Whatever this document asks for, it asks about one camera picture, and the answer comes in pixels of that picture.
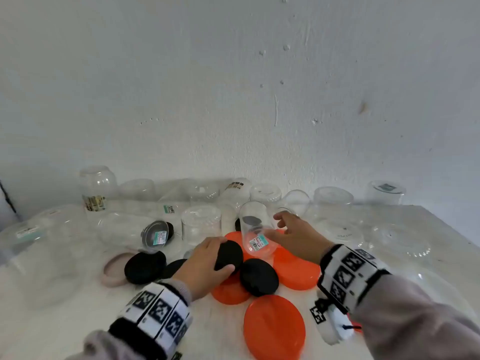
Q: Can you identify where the person's right hand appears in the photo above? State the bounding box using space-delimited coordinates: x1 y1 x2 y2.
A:
263 210 335 265

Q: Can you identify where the large orange lid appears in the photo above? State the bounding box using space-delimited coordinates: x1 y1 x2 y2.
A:
210 272 253 306
272 246 322 292
243 294 307 360

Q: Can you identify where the group of transparent plastic jars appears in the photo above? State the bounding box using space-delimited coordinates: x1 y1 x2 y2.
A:
0 165 436 310

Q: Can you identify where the pale pink lid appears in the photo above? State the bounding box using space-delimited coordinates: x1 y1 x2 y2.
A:
100 251 139 289

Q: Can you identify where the black white marker wristband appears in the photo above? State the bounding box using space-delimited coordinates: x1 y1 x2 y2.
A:
316 243 393 316
107 280 194 360

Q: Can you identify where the person's left hand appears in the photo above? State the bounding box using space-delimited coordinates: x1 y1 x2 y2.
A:
171 236 236 301

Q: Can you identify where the person's left forearm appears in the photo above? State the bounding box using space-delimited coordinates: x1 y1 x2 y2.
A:
64 328 145 360

